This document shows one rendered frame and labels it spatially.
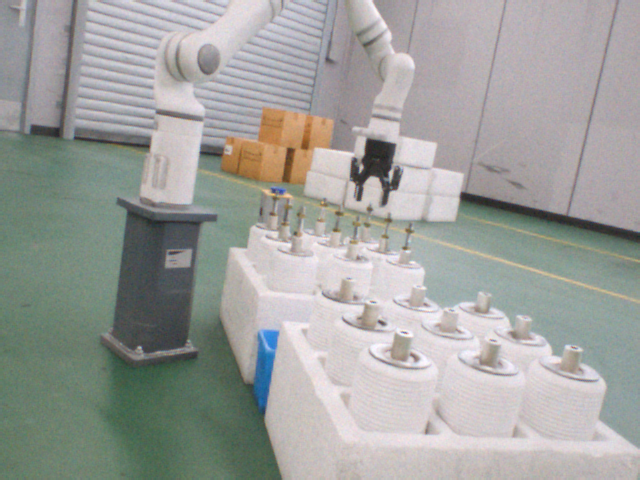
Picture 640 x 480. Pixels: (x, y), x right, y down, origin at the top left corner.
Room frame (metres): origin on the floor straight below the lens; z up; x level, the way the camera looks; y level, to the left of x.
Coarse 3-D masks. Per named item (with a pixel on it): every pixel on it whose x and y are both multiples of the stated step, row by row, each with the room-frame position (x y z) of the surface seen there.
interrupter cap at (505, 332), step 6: (498, 330) 0.89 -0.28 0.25; (504, 330) 0.90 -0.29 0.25; (510, 330) 0.90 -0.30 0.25; (504, 336) 0.86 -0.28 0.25; (510, 336) 0.87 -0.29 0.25; (534, 336) 0.89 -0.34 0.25; (540, 336) 0.89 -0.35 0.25; (516, 342) 0.85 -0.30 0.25; (522, 342) 0.85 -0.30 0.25; (528, 342) 0.85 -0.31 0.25; (534, 342) 0.86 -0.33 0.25; (540, 342) 0.87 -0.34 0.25; (546, 342) 0.87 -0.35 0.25
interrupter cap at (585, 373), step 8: (544, 360) 0.78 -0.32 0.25; (552, 360) 0.79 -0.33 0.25; (560, 360) 0.80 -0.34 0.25; (544, 368) 0.76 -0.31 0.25; (552, 368) 0.75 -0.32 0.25; (584, 368) 0.78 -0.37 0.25; (592, 368) 0.78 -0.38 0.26; (568, 376) 0.74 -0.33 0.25; (576, 376) 0.74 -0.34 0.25; (584, 376) 0.74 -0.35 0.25; (592, 376) 0.75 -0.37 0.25
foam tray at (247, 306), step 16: (240, 256) 1.41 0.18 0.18; (240, 272) 1.32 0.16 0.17; (256, 272) 1.28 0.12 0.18; (224, 288) 1.47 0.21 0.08; (240, 288) 1.29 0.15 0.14; (256, 288) 1.16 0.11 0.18; (320, 288) 1.29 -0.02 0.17; (224, 304) 1.44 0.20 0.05; (240, 304) 1.27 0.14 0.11; (256, 304) 1.13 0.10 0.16; (272, 304) 1.13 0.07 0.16; (288, 304) 1.14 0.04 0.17; (304, 304) 1.15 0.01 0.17; (384, 304) 1.21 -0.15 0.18; (224, 320) 1.41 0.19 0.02; (240, 320) 1.24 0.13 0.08; (256, 320) 1.12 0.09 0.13; (272, 320) 1.13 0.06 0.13; (288, 320) 1.14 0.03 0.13; (304, 320) 1.15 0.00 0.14; (240, 336) 1.22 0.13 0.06; (256, 336) 1.12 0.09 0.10; (240, 352) 1.20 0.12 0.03; (256, 352) 1.12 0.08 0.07; (240, 368) 1.17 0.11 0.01
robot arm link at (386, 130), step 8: (376, 120) 1.49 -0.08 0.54; (384, 120) 1.48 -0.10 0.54; (392, 120) 1.49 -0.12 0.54; (352, 128) 1.49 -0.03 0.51; (360, 128) 1.47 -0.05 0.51; (368, 128) 1.46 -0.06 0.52; (376, 128) 1.49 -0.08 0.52; (384, 128) 1.48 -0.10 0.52; (392, 128) 1.49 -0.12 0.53; (360, 136) 1.46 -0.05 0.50; (368, 136) 1.45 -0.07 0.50; (376, 136) 1.44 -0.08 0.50; (384, 136) 1.44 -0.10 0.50; (392, 136) 1.49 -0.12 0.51
